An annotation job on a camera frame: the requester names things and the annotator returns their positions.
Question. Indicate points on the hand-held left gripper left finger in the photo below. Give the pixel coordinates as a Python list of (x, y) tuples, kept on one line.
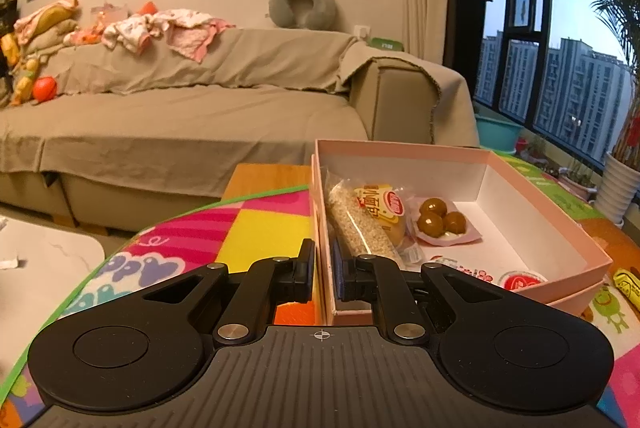
[(307, 275)]

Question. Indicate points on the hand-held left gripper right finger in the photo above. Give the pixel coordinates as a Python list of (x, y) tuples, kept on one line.
[(341, 280)]

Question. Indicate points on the puffed rice bar packet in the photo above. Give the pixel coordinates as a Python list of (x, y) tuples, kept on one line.
[(350, 223)]

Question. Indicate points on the yellow bread packet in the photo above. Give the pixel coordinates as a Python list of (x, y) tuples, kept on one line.
[(387, 208)]

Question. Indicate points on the brown egg snack packet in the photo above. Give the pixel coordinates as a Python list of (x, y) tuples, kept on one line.
[(440, 218)]

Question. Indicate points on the red white snack packet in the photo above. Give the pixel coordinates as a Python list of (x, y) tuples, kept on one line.
[(465, 270)]

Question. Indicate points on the red lid jelly cup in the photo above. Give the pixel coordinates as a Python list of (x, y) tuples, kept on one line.
[(522, 280)]

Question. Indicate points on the pink cardboard box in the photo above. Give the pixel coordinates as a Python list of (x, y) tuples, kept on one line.
[(500, 180)]

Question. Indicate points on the yellow green snack packet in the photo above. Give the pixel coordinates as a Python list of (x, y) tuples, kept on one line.
[(629, 284)]

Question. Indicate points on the colourful cartoon play mat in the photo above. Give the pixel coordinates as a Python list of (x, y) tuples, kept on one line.
[(200, 238)]

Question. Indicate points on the covered beige sofa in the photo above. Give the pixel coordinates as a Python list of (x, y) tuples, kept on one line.
[(175, 123)]

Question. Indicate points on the teal plastic basin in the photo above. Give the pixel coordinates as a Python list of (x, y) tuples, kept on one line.
[(497, 133)]

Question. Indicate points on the green digital clock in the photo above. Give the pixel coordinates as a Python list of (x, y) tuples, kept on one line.
[(385, 43)]

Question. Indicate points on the small white planter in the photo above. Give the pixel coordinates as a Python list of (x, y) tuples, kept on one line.
[(575, 183)]

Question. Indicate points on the grey neck pillow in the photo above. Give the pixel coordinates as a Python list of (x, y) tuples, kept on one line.
[(285, 11)]

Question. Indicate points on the pink floral baby clothes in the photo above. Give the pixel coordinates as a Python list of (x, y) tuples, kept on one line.
[(190, 36)]

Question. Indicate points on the white ribbed plant pot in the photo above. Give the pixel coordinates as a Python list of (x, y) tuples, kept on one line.
[(622, 188)]

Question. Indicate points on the grey apartment buildings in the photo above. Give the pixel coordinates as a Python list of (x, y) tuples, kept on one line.
[(575, 93)]

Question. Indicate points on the black framed window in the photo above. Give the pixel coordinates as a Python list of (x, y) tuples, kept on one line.
[(542, 58)]

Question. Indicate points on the white paper scrap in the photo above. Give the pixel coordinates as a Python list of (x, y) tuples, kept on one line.
[(7, 263)]

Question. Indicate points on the orange toy ball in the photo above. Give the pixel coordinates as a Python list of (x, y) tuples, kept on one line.
[(45, 89)]

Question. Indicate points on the clear plastic box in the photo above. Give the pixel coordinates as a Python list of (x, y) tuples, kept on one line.
[(107, 14)]

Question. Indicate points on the yellow plush toy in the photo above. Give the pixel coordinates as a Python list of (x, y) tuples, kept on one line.
[(22, 78)]

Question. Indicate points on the palm plant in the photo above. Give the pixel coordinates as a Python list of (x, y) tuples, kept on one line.
[(615, 8)]

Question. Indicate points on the white wall socket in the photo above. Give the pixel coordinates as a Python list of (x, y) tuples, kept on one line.
[(363, 32)]

